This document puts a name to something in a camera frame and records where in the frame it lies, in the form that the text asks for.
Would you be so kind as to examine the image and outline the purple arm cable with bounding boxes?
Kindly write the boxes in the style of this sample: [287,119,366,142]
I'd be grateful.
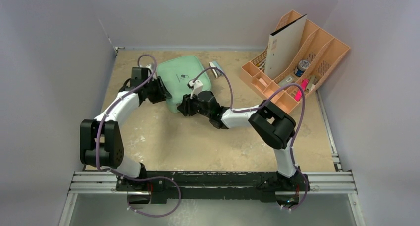
[95,54,182,218]
[190,66,309,212]

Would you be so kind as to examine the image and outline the pink desk organizer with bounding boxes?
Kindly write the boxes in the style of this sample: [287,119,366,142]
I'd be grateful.
[239,10,350,113]

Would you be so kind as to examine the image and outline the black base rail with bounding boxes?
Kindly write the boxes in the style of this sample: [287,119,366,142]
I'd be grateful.
[116,171,310,206]

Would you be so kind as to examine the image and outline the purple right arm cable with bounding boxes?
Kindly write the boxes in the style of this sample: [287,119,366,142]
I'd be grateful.
[190,66,309,212]

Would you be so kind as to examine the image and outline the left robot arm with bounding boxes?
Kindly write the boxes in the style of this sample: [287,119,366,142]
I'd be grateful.
[80,64,171,191]

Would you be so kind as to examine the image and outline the white folder in organizer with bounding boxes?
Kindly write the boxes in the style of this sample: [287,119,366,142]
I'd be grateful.
[264,14,307,80]

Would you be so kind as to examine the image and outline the pink eraser in organizer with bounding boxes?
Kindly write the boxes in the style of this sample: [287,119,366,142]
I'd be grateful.
[258,78,267,90]

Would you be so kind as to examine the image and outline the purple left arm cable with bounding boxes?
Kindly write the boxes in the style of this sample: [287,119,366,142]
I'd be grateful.
[95,54,182,218]

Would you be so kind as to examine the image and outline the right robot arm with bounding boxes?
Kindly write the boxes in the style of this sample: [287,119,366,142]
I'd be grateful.
[177,91,302,190]

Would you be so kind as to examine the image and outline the pink marker in organizer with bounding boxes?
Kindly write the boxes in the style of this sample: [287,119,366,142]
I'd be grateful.
[294,79,309,102]

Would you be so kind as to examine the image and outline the grey box in organizer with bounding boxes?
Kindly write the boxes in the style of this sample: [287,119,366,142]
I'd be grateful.
[278,75,296,88]

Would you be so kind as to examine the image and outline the mint green storage case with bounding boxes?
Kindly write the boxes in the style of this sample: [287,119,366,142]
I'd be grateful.
[156,55,204,113]

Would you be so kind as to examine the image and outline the blue white stapler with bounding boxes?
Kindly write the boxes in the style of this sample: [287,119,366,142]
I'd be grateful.
[209,61,224,79]

